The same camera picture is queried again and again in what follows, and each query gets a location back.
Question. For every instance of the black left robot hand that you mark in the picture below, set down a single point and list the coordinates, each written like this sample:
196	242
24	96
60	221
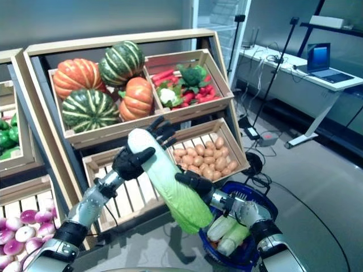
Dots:
127	165

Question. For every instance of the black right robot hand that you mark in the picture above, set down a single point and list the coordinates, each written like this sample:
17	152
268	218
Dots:
198	187

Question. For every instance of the napa cabbage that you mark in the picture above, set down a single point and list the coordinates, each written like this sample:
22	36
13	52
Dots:
221	228
234	239
170	181

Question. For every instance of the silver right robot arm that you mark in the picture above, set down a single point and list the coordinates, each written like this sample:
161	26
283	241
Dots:
251	212

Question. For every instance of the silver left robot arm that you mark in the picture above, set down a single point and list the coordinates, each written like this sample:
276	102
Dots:
85	207

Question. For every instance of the blue plastic shopping basket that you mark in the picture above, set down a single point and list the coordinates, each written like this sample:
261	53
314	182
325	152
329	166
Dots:
266	198

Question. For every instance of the tan potato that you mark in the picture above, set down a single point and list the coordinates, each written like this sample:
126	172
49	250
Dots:
221	163
219	142
232	165
210	145
208	173

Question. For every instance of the small shelf price label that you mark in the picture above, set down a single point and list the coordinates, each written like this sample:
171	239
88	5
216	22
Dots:
186	124

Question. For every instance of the green striped pumpkin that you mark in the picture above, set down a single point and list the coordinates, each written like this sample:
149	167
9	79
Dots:
90	110
122	62

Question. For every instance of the small orange pumpkin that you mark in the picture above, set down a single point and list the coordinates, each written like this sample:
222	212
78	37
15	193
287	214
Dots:
137	99

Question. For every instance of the black power adapter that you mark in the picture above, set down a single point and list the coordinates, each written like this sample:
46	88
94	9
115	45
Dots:
252	131

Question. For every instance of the white cauliflower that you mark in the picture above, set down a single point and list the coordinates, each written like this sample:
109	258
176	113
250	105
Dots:
168	96

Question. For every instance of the grey box red label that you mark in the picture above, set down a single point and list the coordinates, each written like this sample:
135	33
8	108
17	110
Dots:
268	139

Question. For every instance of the red carrot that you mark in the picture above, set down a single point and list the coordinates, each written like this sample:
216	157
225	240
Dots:
166	81
163	75

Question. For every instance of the grey robot waist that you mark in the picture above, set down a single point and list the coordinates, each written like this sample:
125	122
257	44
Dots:
156	270

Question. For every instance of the purple white onion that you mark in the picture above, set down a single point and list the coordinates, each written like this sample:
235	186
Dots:
28	216
46	229
14	224
25	233
5	236
44	216

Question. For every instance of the large orange pumpkin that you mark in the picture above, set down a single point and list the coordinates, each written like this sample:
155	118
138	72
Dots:
76	76

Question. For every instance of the dark green broccoli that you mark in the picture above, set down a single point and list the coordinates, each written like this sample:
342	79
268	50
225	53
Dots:
193	76

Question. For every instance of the green bell pepper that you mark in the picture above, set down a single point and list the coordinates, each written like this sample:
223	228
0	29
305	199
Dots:
3	126
13	133
5	140
14	120

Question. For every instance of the large wooden display shelf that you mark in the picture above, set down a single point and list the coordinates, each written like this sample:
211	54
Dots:
113	42

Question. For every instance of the router with antennas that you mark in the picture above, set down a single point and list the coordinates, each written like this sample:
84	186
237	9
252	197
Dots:
251	43

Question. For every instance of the glass door fridge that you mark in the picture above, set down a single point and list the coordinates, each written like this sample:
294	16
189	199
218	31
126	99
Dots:
215	17

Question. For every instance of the black stand with sensor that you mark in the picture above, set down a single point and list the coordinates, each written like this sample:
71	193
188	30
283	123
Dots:
295	20
239	17

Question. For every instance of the open laptop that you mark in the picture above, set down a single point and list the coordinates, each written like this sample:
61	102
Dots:
319	56

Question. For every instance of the white box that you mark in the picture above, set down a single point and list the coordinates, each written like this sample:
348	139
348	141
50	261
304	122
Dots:
326	22

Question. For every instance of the black metal rack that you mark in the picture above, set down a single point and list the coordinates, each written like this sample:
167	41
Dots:
340	31

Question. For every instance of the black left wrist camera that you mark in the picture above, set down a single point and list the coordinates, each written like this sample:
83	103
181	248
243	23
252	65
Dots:
105	187

